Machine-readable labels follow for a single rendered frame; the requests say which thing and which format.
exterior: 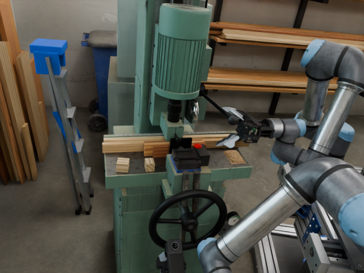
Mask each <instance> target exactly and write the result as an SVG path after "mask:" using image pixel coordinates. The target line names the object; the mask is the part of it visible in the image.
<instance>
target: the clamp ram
mask: <svg viewBox="0 0 364 273"><path fill-rule="evenodd" d="M191 145H192V138H191V137H189V138H181V141H180V142H177V141H176V138H170V146H169V152H168V154H172V149H181V148H191Z"/></svg>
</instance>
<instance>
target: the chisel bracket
mask: <svg viewBox="0 0 364 273"><path fill-rule="evenodd" d="M167 116H168V112H161V117H160V127H161V130H162V132H163V134H164V137H165V139H166V141H170V138H175V135H174V133H176V134H177V136H178V137H180V138H182V137H183V133H184V125H183V123H182V121H181V120H180V121H179V122H169V121H168V120H167Z"/></svg>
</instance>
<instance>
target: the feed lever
mask: <svg viewBox="0 0 364 273"><path fill-rule="evenodd" d="M197 97H204V98H206V99H207V101H208V102H210V103H211V104H212V105H213V106H215V107H216V108H217V109H218V110H219V111H220V112H221V113H222V114H224V115H225V116H226V117H227V118H228V123H229V124H230V125H236V124H237V123H238V118H237V117H236V116H235V115H230V114H228V113H227V112H226V111H225V110H223V109H222V108H221V107H220V106H219V105H217V104H216V103H215V102H214V101H213V100H212V99H210V98H209V97H208V96H207V95H206V94H205V85H204V84H203V83H201V84H200V90H199V95H198V96H197Z"/></svg>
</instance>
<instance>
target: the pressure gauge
mask: <svg viewBox="0 0 364 273"><path fill-rule="evenodd" d="M240 219H241V217H240V216H239V214H238V213H237V212H236V211H232V212H229V213H228V214H227V218H226V221H227V224H228V225H229V226H233V225H235V224H236V223H237V222H238V221H239V220H240ZM234 220H235V221H234Z"/></svg>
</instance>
